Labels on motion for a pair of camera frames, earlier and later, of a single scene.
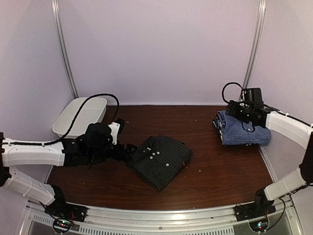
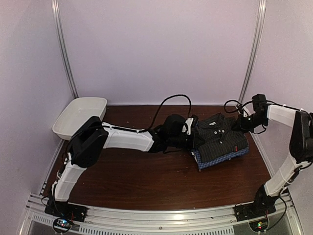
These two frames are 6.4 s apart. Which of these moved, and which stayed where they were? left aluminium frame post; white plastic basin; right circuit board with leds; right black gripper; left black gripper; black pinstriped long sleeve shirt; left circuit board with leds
Moved: black pinstriped long sleeve shirt; right black gripper; left black gripper
Stayed: white plastic basin; left circuit board with leds; left aluminium frame post; right circuit board with leds
